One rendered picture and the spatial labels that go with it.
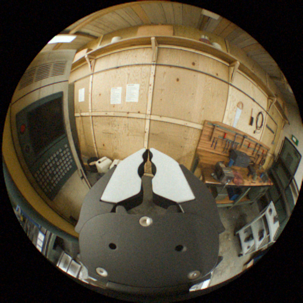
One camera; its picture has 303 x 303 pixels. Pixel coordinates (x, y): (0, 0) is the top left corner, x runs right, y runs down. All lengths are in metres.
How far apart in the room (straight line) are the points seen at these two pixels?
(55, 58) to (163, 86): 1.42
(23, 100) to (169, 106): 1.70
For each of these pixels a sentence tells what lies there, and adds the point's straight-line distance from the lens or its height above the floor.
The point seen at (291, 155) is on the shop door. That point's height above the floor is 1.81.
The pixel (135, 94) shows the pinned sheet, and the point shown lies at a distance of 1.63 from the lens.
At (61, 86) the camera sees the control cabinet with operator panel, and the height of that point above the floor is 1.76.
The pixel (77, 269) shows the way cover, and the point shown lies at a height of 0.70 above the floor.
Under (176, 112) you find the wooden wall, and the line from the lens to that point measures 1.54.
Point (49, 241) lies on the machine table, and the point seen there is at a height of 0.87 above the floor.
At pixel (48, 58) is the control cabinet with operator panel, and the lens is 0.89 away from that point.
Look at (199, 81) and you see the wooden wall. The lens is 1.60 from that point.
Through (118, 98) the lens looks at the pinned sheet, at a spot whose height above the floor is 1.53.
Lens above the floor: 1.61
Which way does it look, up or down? 33 degrees down
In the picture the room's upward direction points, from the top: 7 degrees clockwise
